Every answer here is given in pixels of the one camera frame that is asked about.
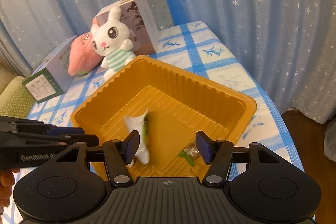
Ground white green snack packet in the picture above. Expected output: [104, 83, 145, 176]
[124, 109, 150, 165]

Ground clear green candy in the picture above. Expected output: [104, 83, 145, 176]
[178, 142, 200, 166]

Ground person's hand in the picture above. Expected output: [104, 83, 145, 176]
[0, 169, 20, 207]

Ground green zigzag cushion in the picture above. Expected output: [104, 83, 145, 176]
[1, 85, 35, 119]

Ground green white lying box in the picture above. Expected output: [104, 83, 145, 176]
[23, 36, 76, 103]

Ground green sofa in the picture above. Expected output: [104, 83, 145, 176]
[0, 76, 24, 108]

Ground yellow plastic tray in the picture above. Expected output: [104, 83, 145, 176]
[70, 56, 257, 178]

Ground pink peach plush toy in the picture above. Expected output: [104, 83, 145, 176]
[68, 31, 103, 77]

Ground white bunny plush toy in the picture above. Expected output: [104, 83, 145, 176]
[91, 6, 135, 81]

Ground blue checked tablecloth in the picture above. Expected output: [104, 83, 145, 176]
[27, 21, 303, 169]

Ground grey upright cardboard box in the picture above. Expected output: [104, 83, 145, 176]
[96, 0, 159, 56]

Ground blue star curtain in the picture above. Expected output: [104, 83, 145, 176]
[1, 0, 335, 123]

